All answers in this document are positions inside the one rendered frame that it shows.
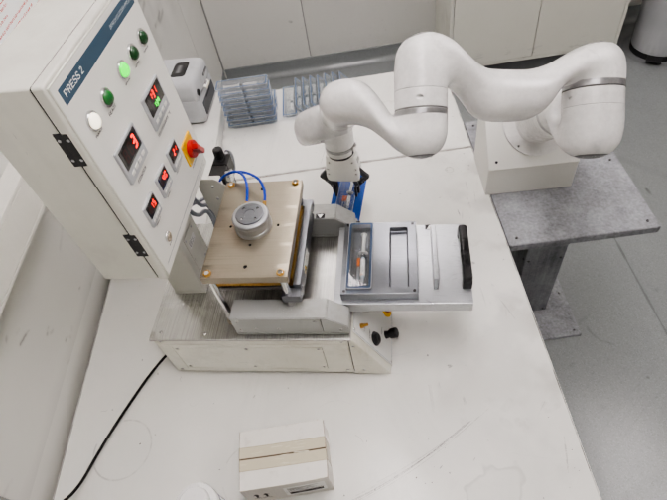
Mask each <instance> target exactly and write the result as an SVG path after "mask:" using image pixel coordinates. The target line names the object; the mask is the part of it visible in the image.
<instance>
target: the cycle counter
mask: <svg viewBox="0 0 667 500"><path fill-rule="evenodd" d="M139 145H140V144H139V142H138V140H137V138H136V137H135V135H134V133H133V131H131V133H130V135H129V137H128V139H127V141H126V143H125V145H124V147H123V149H122V151H121V154H122V156H123V158H124V159H125V161H126V163H127V164H128V166H129V167H130V164H131V162H132V160H133V158H134V156H135V154H136V152H137V150H138V147H139Z"/></svg>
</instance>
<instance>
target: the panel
mask: <svg viewBox="0 0 667 500"><path fill-rule="evenodd" d="M389 328H392V312H353V314H352V332H353V333H354V334H355V335H357V336H358V337H359V338H360V339H361V340H362V341H363V342H365V343H366V344H367V345H368V346H369V347H370V348H371V349H373V350H374V351H375V352H376V353H377V354H378V355H379V356H381V357H382V358H383V359H384V360H385V361H386V362H387V363H389V364H390V365H391V366H392V339H391V338H390V337H389V338H387V339H386V338H385V336H384V331H385V330H387V331H388V330H389ZM374 332H378V333H379V335H380V337H381V342H380V344H376V343H375V342H374V339H373V333H374Z"/></svg>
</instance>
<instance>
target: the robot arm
mask: <svg viewBox="0 0 667 500"><path fill-rule="evenodd" d="M448 89H450V90H451V91H452V92H453V93H454V94H455V95H456V96H457V98H458V99H459V100H460V101H461V103H462V104H463V106H464V107H465V108H466V110H467V111H468V112H469V113H470V114H471V115H472V116H473V117H475V118H476V119H479V120H482V121H486V122H502V127H503V132H504V135H505V137H506V139H507V141H508V142H509V144H510V145H511V146H512V147H513V148H514V149H516V150H517V151H519V152H521V153H523V154H526V155H531V156H541V155H545V154H549V153H551V152H553V151H555V150H557V149H558V148H559V147H560V148H561V149H562V150H563V151H564V152H565V153H567V154H568V155H570V156H573V157H576V158H579V159H596V158H601V157H604V156H606V155H608V154H610V153H611V152H612V151H614V150H615V149H616V147H617V146H618V145H619V143H620V141H621V139H622V135H623V130H624V120H625V92H626V59H625V55H624V52H623V51H622V49H621V48H620V47H619V46H618V45H616V44H615V43H612V42H606V41H599V42H593V43H587V44H585V45H583V46H580V47H578V48H576V49H574V50H572V51H570V52H568V53H567V54H565V55H563V56H562V57H560V58H558V59H557V60H555V61H553V62H550V63H548V64H546V65H543V66H540V67H536V68H532V69H492V68H486V67H484V66H482V65H480V64H479V63H477V62H476V61H475V60H474V59H473V58H472V57H471V56H470V55H469V54H468V53H467V52H466V51H465V50H464V49H463V48H462V47H461V46H460V45H459V44H458V43H457V42H455V41H454V40H453V39H451V38H449V37H447V36H445V35H443V34H440V33H435V32H431V31H429V32H422V33H421V32H420V33H418V34H415V35H413V36H410V37H408V39H406V40H405V41H404V42H403V43H402V44H401V46H400V47H399V49H398V51H397V54H396V58H395V66H394V115H392V114H391V113H390V112H389V111H388V109H387V108H386V106H385V105H384V103H383V102H382V101H381V99H380V98H379V97H378V95H377V94H376V93H375V92H374V91H373V90H372V89H371V88H370V87H369V86H368V85H367V84H366V83H364V82H362V81H360V80H357V79H351V78H345V79H339V80H336V81H333V82H331V83H330V84H328V85H327V86H326V87H325V88H324V89H323V91H322V93H321V95H320V99H319V105H317V106H314V107H311V108H309V109H306V110H304V111H303V112H301V113H300V114H299V115H298V116H297V118H296V120H295V124H294V130H295V135H296V138H297V140H298V142H299V143H300V144H301V145H303V146H312V145H317V144H321V142H322V143H325V148H326V168H325V169H324V170H323V171H322V172H321V174H320V178H322V179H323V180H325V181H326V182H327V183H329V184H330V185H331V187H333V192H334V193H335V196H337V194H338V190H339V188H338V182H353V183H354V192H355V196H356V197H358V194H359V193H360V185H362V184H363V183H364V182H365V181H366V180H368V179H369V174H368V173H367V172H366V171H365V170H363V169H362V168H361V163H360V159H359V156H358V153H357V150H356V148H354V147H356V142H354V139H353V131H352V128H353V126H354V125H358V126H363V127H366V128H368V129H370V130H372V131H374V132H375V133H376V134H378V135H379V136H380V137H381V138H382V139H384V140H385V141H386V142H387V143H388V144H389V145H391V146H392V147H393V148H394V149H395V150H397V151H398V152H400V153H401V154H403V155H405V156H407V157H410V158H414V159H425V158H429V157H433V156H434V155H436V154H437V153H438V152H439V151H440V150H441V149H442V148H443V146H444V145H445V142H446V139H447V135H448ZM360 175H362V177H360Z"/></svg>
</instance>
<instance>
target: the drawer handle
mask: <svg viewBox="0 0 667 500"><path fill-rule="evenodd" d="M457 237H458V239H459V245H460V255H461V264H462V274H463V289H471V288H472V282H473V280H472V279H473V275H472V267H471V259H470V251H469V243H468V235H467V226H466V225H464V224H462V225H459V227H458V234H457Z"/></svg>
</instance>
